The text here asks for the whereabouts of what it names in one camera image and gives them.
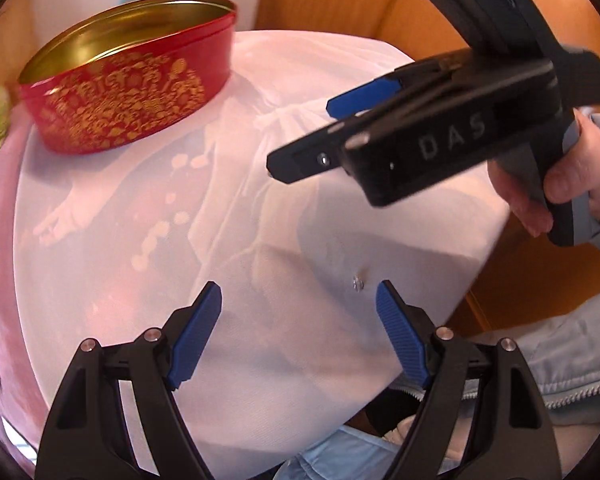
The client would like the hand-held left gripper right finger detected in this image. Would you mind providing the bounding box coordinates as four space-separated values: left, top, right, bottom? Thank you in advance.
375 280 563 480

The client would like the pink bed sheet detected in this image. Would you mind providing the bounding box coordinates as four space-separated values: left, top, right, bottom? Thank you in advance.
0 125 51 461

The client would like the person's right hand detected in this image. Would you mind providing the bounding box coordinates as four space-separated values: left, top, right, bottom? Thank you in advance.
487 110 600 238

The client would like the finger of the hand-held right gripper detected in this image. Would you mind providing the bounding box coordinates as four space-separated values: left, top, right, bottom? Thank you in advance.
326 55 556 120
266 97 416 183

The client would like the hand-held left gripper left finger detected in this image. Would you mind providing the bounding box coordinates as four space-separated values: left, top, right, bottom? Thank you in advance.
34 281 223 480

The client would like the red and gold round tin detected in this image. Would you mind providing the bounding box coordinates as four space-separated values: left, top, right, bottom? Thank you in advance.
17 0 238 156

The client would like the light blue jacket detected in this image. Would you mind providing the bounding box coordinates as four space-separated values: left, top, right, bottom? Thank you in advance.
275 295 600 480

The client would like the wooden cabinet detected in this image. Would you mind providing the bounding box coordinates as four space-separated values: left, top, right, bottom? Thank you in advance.
252 0 600 111

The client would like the white printed cloth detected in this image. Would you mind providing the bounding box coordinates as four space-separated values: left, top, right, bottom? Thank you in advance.
12 30 511 461

